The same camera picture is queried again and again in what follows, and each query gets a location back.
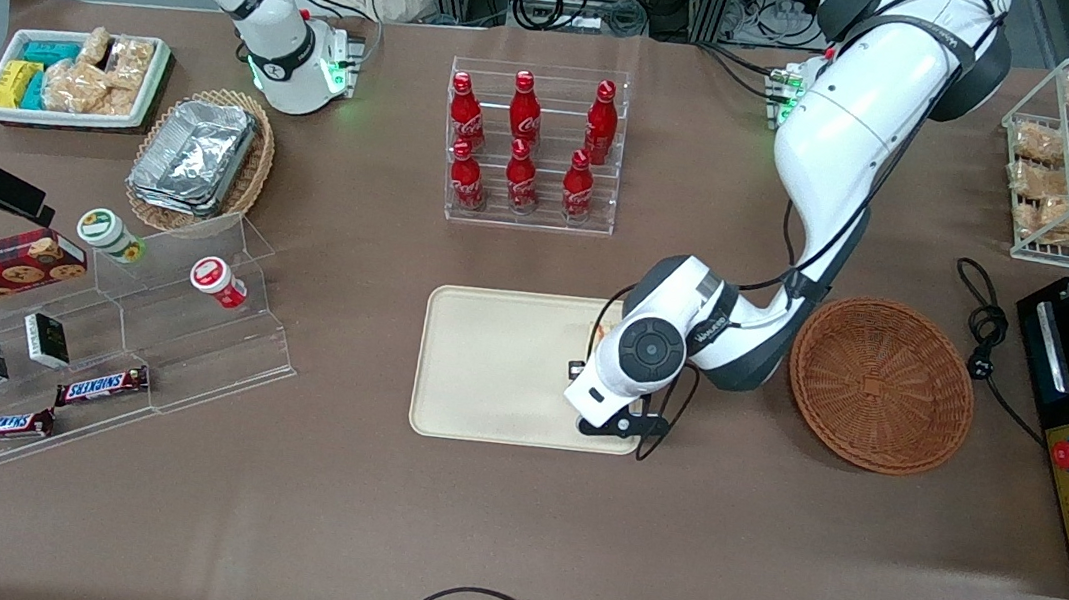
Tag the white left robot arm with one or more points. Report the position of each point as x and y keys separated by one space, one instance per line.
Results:
x=844 y=144

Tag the beige plastic serving tray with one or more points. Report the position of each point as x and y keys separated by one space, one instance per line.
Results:
x=487 y=365

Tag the white rectangular snack tray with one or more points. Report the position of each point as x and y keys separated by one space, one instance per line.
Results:
x=143 y=110

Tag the aluminium foil tray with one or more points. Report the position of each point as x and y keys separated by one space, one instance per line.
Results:
x=194 y=151

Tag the brown round wicker basket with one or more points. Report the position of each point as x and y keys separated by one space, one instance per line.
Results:
x=877 y=389

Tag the light oval wicker basket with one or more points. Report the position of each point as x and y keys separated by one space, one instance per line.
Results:
x=252 y=172

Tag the teal snack packet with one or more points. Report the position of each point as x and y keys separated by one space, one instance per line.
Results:
x=51 y=52
x=34 y=90

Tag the yellow snack packet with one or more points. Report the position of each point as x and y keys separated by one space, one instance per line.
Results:
x=14 y=83

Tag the green lidded yogurt cup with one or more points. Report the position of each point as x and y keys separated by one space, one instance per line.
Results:
x=105 y=231

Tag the clear acrylic bottle rack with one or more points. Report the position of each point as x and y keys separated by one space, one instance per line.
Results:
x=543 y=223

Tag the brown snickers chocolate bar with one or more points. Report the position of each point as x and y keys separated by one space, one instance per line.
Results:
x=4 y=426
x=102 y=386

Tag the red lidded yogurt cup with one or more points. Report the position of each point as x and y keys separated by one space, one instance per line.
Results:
x=213 y=278

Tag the red cola bottle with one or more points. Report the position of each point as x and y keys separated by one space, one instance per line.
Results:
x=466 y=182
x=521 y=183
x=525 y=113
x=601 y=126
x=466 y=116
x=577 y=191

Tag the clear acrylic stepped display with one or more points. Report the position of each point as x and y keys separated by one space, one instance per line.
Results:
x=186 y=351

